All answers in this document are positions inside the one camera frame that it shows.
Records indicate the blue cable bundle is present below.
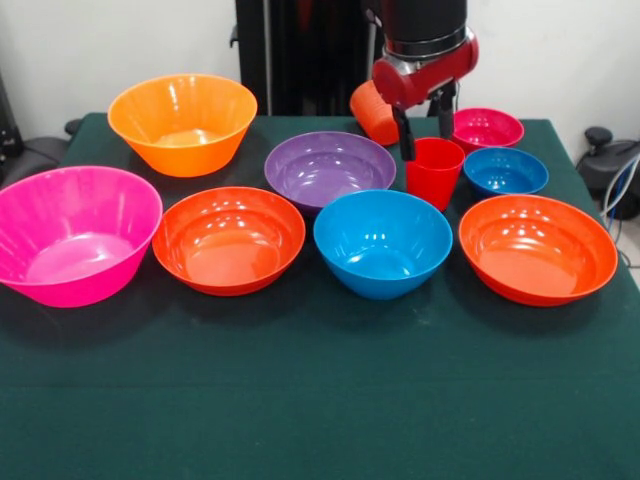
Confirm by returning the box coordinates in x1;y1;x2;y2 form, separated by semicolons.
599;154;640;224

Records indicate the large pink bowl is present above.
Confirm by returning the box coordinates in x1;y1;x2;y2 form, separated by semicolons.
0;165;164;309

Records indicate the purple bowl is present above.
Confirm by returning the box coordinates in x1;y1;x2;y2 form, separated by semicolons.
263;131;398;210

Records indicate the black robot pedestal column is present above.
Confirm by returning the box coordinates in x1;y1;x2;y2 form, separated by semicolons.
229;0;401;117

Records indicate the orange cup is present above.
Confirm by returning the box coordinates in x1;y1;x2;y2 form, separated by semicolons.
349;79;401;147

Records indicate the black office chair base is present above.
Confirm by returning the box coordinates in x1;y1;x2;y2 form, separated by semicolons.
0;118;84;189
574;127;640;221

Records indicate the red-orange bowl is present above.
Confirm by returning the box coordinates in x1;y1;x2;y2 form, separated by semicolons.
151;186;307;297
458;194;620;308

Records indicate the dark green table cloth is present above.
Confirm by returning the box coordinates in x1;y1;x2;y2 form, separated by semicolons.
0;112;640;480

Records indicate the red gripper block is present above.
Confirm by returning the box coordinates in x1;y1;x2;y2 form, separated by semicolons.
372;27;480;162

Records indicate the small dark blue bowl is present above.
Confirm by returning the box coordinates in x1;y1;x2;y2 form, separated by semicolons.
462;146;550;197

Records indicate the red cup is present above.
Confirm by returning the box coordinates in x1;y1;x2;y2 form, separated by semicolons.
405;137;465;212

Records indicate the small pink bowl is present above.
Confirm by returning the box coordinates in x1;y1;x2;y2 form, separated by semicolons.
451;107;526;156

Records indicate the large orange bowl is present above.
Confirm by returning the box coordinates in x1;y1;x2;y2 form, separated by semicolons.
107;73;259;178

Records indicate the light blue bowl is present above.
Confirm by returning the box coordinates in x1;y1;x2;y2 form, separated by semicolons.
313;189;454;301

